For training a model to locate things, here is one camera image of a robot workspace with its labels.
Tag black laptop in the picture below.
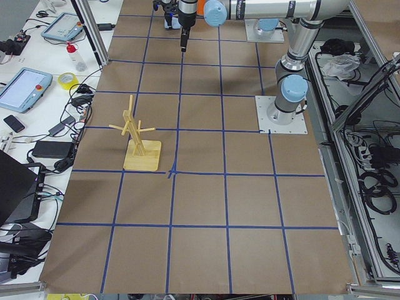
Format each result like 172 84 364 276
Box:
1 151 45 225

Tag yellow tape roll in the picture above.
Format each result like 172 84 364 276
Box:
57 72 79 90

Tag crumpled white cloth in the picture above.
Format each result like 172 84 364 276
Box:
321 54 361 80

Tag light blue plastic cup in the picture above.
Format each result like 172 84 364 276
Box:
164 13 181 30

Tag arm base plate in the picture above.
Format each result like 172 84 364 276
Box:
255 96 308 134
245 19 284 43

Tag near teach pendant tablet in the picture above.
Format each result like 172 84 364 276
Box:
1 67 53 113

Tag black scissors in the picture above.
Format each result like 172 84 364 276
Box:
36 10 49 18

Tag black power adapter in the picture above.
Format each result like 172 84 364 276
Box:
32 141 73 159

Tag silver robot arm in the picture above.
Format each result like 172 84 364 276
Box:
204 1 349 125
254 18 279 36

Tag wooden mug tree stand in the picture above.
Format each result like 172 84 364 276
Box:
109 95 162 171

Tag teach pendant tablet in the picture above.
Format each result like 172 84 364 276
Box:
1 67 53 113
41 12 83 42

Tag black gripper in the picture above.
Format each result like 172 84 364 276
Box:
178 0 198 52

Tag red cap squeeze bottle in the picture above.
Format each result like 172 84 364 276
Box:
66 42 87 72

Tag aluminium frame post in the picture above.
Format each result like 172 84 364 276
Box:
71 0 109 68

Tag black smartphone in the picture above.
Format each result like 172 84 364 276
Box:
3 115 25 133

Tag far teach pendant tablet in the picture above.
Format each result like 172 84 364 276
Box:
41 12 83 42

